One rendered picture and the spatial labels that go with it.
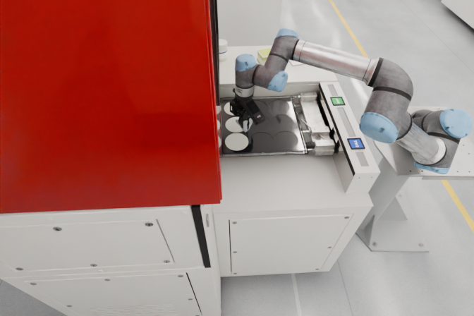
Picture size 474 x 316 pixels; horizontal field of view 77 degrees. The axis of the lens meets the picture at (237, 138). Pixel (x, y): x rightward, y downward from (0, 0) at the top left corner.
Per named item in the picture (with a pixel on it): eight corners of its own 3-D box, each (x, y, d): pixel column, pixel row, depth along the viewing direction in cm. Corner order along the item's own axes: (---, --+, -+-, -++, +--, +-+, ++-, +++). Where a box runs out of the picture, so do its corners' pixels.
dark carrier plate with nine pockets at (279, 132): (221, 154, 123) (221, 153, 122) (221, 100, 146) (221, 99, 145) (304, 151, 124) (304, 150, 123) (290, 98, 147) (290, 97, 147)
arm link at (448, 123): (455, 116, 125) (482, 113, 111) (444, 146, 124) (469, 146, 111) (428, 106, 125) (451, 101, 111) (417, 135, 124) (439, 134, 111)
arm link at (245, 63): (252, 66, 101) (230, 60, 103) (250, 92, 109) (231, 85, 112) (262, 56, 105) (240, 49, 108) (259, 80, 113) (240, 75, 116)
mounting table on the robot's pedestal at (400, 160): (434, 123, 164) (446, 106, 154) (477, 192, 134) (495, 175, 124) (353, 123, 164) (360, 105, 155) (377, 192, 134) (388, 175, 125)
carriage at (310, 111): (314, 156, 128) (315, 152, 126) (298, 101, 152) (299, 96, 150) (332, 155, 128) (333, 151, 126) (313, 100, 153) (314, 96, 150)
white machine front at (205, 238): (204, 267, 99) (191, 207, 70) (208, 106, 154) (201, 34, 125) (214, 267, 99) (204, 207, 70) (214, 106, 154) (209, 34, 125)
